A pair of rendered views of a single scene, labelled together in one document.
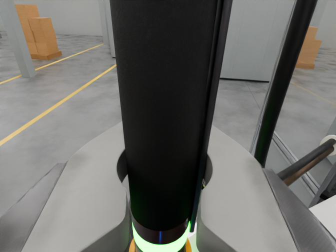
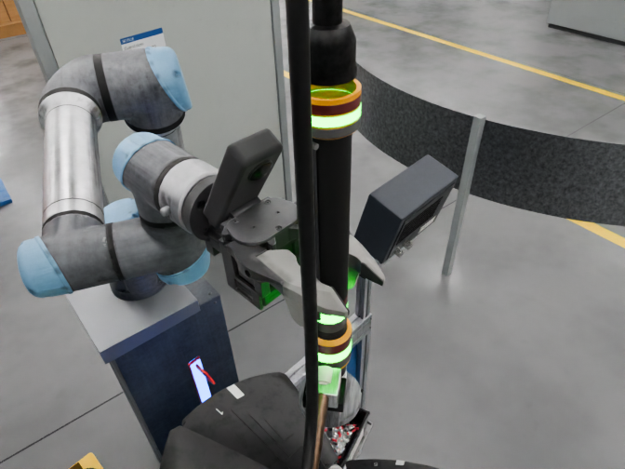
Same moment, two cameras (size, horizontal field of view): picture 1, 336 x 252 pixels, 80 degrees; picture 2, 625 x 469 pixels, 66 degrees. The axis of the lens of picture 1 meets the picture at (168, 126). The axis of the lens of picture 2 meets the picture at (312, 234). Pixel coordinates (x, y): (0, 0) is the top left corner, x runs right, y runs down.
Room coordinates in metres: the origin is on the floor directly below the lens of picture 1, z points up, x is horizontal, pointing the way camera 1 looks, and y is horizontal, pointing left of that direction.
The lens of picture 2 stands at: (0.28, -0.21, 1.94)
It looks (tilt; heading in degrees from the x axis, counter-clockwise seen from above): 40 degrees down; 136
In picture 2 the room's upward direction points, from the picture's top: 2 degrees counter-clockwise
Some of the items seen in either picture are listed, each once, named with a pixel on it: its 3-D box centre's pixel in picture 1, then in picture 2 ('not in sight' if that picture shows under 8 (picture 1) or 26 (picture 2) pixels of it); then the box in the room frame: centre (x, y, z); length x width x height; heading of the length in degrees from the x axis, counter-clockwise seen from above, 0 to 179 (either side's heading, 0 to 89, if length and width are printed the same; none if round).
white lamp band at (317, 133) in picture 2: not in sight; (327, 118); (0.07, 0.00, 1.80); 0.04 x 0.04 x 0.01
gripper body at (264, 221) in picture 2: not in sight; (247, 235); (-0.04, 0.00, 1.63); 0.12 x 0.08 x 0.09; 0
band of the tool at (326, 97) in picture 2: not in sight; (327, 107); (0.07, 0.00, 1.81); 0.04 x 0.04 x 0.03
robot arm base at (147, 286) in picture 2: not in sight; (136, 266); (-0.71, 0.10, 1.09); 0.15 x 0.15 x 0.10
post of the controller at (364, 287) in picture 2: not in sight; (364, 291); (-0.29, 0.53, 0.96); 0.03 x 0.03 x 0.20; 0
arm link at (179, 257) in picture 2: not in sight; (165, 242); (-0.20, -0.02, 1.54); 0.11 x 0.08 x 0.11; 64
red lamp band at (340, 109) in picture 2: not in sight; (327, 96); (0.07, 0.00, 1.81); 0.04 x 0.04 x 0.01
